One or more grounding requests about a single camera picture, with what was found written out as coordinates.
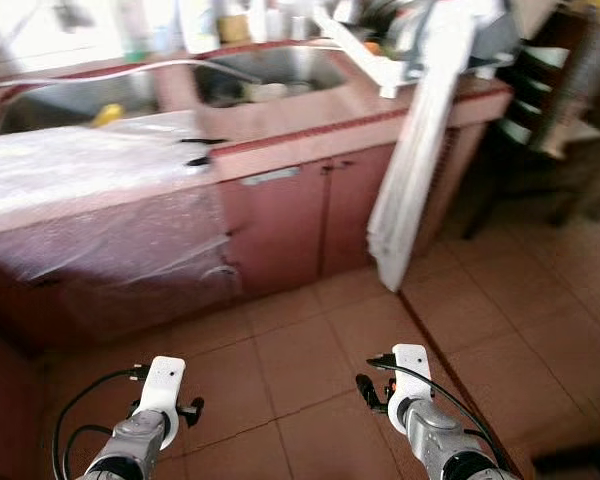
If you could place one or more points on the small black clip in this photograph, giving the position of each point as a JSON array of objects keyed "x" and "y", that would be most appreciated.
[{"x": 205, "y": 141}]

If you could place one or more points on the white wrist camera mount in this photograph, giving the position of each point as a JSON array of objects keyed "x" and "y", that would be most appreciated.
[
  {"x": 410, "y": 380},
  {"x": 162, "y": 385}
]

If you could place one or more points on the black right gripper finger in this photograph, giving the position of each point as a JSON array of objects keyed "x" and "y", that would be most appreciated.
[{"x": 365, "y": 389}]

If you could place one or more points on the red cabinet door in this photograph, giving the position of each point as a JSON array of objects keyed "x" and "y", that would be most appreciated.
[
  {"x": 275, "y": 230},
  {"x": 360, "y": 210}
]

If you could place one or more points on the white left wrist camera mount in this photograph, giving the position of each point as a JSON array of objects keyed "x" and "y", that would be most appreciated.
[{"x": 162, "y": 385}]

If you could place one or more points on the large steel sink basin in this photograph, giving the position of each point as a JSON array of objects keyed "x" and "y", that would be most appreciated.
[{"x": 50, "y": 105}]

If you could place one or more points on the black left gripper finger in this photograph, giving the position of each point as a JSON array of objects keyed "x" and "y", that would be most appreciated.
[{"x": 197, "y": 407}]

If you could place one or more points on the clear bubble wrap sheet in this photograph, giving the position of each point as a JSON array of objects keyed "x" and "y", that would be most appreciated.
[{"x": 80, "y": 170}]

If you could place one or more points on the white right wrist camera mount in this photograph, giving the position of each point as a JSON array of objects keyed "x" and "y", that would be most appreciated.
[{"x": 410, "y": 380}]

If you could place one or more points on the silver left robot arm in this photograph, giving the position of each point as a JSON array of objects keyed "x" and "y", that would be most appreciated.
[{"x": 130, "y": 450}]

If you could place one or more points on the white leaning board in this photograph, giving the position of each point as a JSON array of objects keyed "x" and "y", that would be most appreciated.
[{"x": 430, "y": 150}]

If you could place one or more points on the dark dish rack shelf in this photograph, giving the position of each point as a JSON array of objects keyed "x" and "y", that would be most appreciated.
[{"x": 550, "y": 90}]

